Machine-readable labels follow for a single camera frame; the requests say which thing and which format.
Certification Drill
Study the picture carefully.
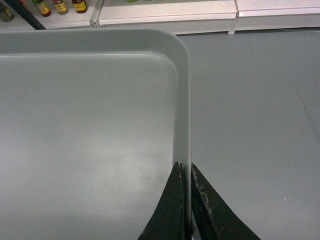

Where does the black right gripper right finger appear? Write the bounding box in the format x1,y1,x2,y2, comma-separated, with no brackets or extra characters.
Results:
191,163,259,240

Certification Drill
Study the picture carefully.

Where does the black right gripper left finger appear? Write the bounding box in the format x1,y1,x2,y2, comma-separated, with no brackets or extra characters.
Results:
138,161,185,240

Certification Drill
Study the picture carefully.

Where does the grey rectangular serving tray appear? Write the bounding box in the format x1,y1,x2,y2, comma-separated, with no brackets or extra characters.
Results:
0,28,192,240

